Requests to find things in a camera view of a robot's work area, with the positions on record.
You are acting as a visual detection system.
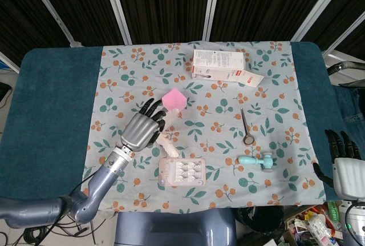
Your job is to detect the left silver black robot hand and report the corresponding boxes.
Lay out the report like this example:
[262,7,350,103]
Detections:
[120,98,168,152]

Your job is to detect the floral leaf print cloth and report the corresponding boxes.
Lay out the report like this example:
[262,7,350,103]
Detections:
[78,40,327,212]

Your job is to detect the pink foam cube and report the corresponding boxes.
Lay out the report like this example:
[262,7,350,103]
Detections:
[161,88,188,113]

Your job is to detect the teal table cover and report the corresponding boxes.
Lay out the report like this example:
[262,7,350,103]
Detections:
[0,41,340,204]

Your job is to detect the white folding screen frame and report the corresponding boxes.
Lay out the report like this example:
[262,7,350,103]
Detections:
[0,0,365,71]

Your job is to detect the clear plastic blister pack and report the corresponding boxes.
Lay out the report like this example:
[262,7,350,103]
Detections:
[158,157,206,187]

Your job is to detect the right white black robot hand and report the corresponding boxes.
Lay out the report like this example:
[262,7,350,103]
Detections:
[313,129,365,201]

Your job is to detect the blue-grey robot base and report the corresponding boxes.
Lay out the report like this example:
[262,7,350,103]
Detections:
[114,209,238,246]

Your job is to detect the black office chair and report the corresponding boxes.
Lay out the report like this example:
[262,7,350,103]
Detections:
[326,61,365,87]

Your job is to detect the black round bin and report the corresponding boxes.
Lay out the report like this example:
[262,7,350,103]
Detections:
[236,205,286,234]

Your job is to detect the teal massage roller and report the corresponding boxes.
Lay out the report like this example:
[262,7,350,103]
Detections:
[238,152,277,173]

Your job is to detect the red white feather shuttlecock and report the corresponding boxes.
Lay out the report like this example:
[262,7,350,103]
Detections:
[155,107,183,158]

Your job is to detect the cluttered parts box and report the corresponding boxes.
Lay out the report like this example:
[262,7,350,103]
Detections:
[281,201,347,246]

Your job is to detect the black floor cables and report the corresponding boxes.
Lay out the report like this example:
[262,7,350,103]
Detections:
[22,211,115,246]

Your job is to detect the white red medicine box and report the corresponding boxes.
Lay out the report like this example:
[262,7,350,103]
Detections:
[191,49,264,88]

